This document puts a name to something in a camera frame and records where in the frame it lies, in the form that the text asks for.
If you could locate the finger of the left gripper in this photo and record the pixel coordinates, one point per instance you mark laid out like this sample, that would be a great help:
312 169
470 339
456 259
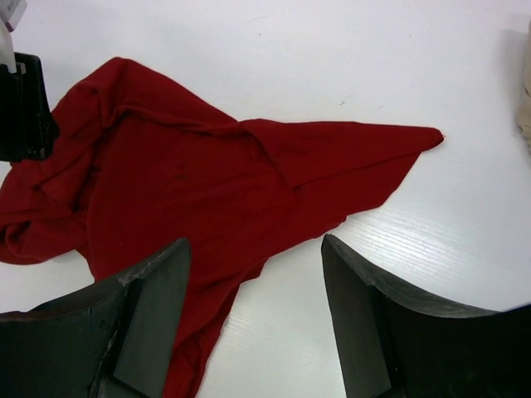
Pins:
28 130

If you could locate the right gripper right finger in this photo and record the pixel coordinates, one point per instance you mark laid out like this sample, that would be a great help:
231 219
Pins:
395 339

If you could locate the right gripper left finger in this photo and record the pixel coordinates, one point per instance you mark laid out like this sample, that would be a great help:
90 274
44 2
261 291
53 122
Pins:
113 338

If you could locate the red t shirt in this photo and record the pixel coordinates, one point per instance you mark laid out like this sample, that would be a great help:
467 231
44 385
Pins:
141 161

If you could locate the beige t shirt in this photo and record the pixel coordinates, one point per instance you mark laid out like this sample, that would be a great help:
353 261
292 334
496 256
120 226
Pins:
516 38

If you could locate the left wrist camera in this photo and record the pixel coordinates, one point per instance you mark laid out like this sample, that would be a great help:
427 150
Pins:
11 12

